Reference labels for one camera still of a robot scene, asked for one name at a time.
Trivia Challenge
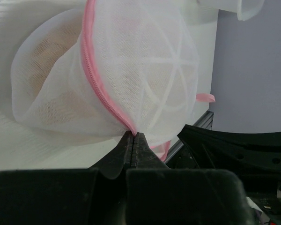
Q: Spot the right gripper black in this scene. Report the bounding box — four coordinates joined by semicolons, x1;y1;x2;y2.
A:
178;125;281;225

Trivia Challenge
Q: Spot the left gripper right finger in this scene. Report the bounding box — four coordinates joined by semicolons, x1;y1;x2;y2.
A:
126;133;254;225

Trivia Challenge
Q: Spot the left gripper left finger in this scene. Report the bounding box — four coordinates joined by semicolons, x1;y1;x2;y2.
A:
0;132;133;225

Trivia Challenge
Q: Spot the white mesh laundry bag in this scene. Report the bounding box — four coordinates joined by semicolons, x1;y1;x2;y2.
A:
10;0;215;160

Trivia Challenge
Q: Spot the beige bra inside bag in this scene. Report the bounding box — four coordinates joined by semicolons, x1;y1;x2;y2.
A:
33;15;198;146

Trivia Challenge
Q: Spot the white plastic basket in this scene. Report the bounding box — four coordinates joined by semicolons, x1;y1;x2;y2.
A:
198;0;265;21

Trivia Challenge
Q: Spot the aluminium rail frame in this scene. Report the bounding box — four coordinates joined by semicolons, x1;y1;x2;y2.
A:
165;111;214;169

